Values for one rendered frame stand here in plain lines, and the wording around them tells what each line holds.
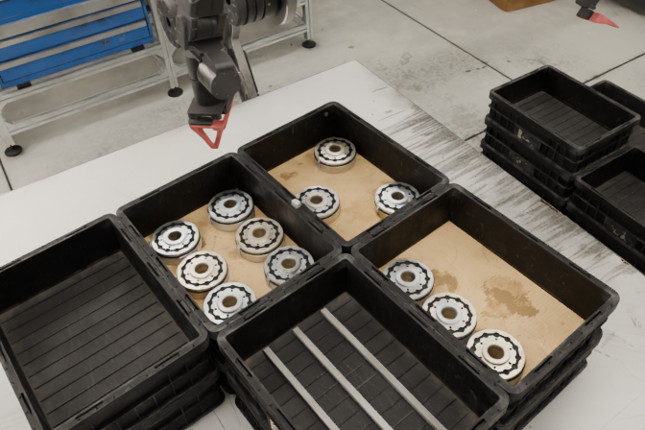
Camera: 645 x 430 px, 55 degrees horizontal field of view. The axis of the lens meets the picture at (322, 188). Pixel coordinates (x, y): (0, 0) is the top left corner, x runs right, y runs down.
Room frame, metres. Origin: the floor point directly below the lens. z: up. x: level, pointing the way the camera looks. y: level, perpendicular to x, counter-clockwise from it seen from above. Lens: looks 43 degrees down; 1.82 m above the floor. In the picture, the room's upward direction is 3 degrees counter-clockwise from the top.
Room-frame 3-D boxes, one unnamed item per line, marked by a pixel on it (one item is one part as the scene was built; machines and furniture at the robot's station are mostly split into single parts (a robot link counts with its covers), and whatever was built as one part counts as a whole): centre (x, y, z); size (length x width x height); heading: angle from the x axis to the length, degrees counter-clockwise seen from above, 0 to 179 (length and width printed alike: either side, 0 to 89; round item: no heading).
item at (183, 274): (0.80, 0.25, 0.86); 0.10 x 0.10 x 0.01
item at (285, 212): (0.85, 0.20, 0.87); 0.40 x 0.30 x 0.11; 37
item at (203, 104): (0.98, 0.21, 1.17); 0.10 x 0.07 x 0.07; 172
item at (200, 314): (0.85, 0.20, 0.92); 0.40 x 0.30 x 0.02; 37
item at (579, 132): (1.67, -0.82, 0.37); 0.40 x 0.30 x 0.45; 31
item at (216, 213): (0.99, 0.21, 0.86); 0.10 x 0.10 x 0.01
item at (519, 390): (0.71, -0.28, 0.92); 0.40 x 0.30 x 0.02; 37
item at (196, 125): (0.96, 0.21, 1.10); 0.07 x 0.07 x 0.09; 82
